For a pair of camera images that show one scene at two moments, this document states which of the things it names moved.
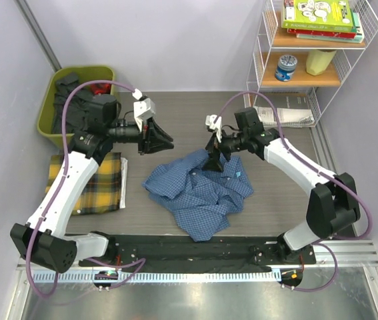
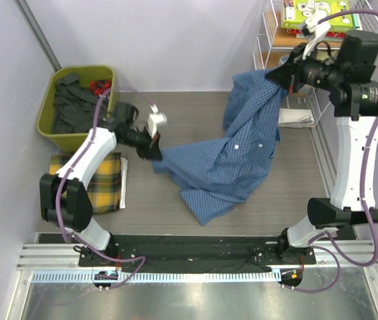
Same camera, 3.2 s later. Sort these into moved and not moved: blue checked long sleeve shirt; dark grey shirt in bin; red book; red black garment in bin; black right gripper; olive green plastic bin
Moved: blue checked long sleeve shirt; black right gripper
Not moved: red book; olive green plastic bin; dark grey shirt in bin; red black garment in bin
